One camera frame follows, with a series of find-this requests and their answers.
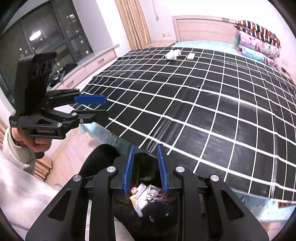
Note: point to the pink toy figure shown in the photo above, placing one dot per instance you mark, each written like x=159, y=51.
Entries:
x=133, y=190

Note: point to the person's black trouser leg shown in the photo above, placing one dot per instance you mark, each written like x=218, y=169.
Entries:
x=99, y=157

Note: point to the window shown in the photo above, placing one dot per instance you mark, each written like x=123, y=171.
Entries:
x=46, y=34

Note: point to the white plastic box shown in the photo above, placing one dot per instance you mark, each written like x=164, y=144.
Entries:
x=190, y=56

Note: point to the pink printed blanket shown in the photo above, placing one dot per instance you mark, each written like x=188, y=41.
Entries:
x=259, y=44

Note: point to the black checked blanket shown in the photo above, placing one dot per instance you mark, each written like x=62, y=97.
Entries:
x=208, y=104

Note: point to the crumpled white tissue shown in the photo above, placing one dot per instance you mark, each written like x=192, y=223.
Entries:
x=173, y=54

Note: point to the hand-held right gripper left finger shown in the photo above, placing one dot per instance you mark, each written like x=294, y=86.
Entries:
x=128, y=171

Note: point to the dark clothes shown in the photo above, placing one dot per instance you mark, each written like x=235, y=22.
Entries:
x=69, y=68

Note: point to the blue printed blanket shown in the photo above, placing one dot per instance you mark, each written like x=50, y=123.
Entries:
x=254, y=55

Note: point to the window seat cabinet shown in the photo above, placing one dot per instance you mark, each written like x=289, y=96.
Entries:
x=99, y=61

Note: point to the beige curtain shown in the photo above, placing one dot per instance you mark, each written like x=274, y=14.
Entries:
x=131, y=23

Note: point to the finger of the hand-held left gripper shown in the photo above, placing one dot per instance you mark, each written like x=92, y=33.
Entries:
x=91, y=99
x=92, y=117

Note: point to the wooden headboard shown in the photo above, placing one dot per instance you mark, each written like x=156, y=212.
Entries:
x=203, y=30

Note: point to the wooden nightstand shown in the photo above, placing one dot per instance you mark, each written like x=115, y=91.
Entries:
x=161, y=44

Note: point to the person's left forearm white sleeve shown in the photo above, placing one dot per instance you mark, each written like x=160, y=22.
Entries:
x=16, y=176

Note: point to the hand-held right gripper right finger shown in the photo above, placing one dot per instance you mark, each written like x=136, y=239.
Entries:
x=163, y=171

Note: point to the person's left hand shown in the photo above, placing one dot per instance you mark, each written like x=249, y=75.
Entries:
x=34, y=144

